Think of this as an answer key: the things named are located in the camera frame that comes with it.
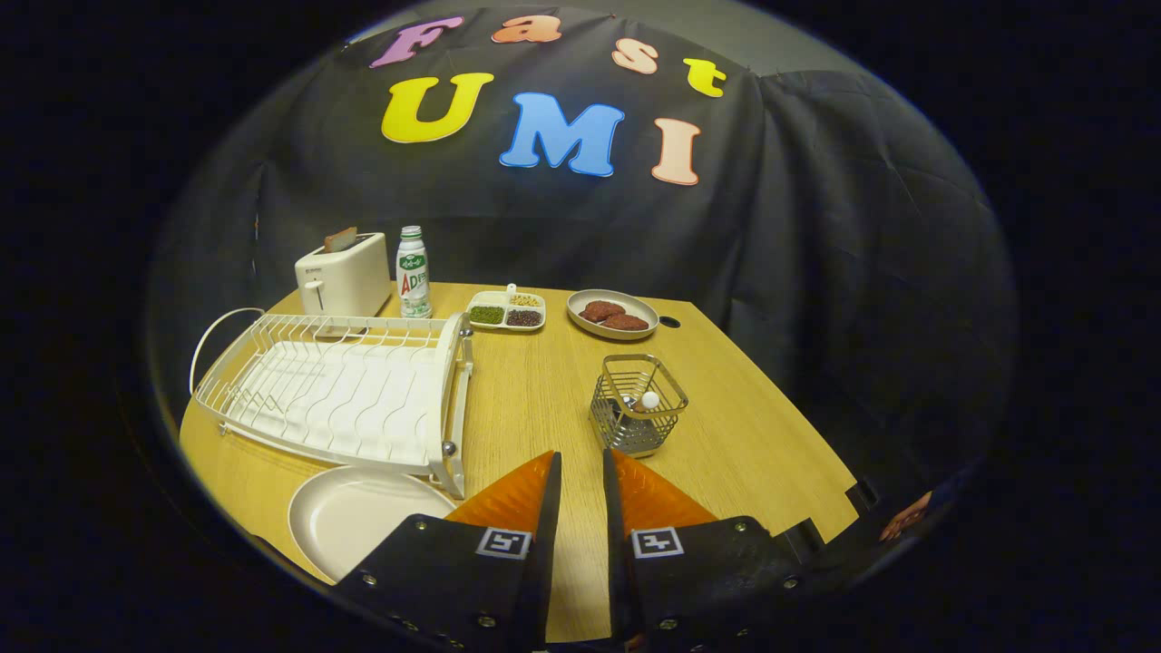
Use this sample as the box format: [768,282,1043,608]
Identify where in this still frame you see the white toaster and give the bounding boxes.
[295,231,393,318]

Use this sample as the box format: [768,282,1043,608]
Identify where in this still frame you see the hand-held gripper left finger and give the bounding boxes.
[331,451,563,653]

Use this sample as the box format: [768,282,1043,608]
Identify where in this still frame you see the white wire dish rack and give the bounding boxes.
[189,307,474,500]

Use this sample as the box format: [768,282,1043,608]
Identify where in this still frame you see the beige plate with meat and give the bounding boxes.
[566,289,660,341]

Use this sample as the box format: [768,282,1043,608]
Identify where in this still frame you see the white divided dish with beans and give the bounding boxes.
[466,289,547,333]

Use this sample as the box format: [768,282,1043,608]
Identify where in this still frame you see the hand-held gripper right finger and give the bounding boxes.
[601,447,822,653]

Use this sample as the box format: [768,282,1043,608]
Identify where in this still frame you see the black backdrop cloth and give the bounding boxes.
[150,5,1012,545]

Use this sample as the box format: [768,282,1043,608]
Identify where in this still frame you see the white bottle with green label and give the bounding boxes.
[396,226,433,319]

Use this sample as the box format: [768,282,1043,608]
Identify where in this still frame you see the metal wire basket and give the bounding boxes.
[589,354,689,458]

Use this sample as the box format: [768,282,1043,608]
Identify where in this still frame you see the white round plate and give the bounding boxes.
[288,465,459,583]

